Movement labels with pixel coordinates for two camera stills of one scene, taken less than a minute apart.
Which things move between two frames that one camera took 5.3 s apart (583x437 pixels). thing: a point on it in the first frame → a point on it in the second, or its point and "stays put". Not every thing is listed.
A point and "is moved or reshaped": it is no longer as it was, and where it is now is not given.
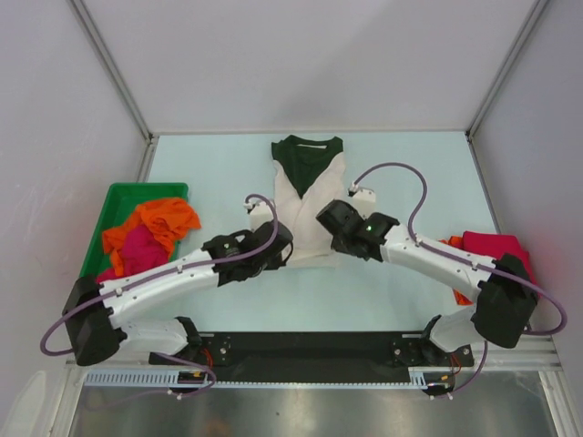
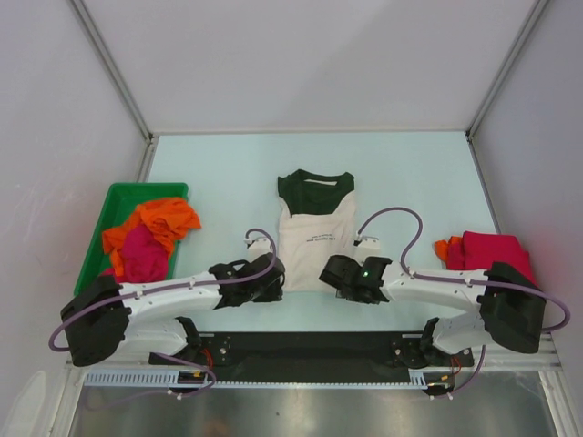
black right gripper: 337,245 → 344,294
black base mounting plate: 312,357 stays put
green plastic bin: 121,203 stays put
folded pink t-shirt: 494,246 stays put
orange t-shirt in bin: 165,218 stays put
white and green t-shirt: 308,173 is moved or reshaped
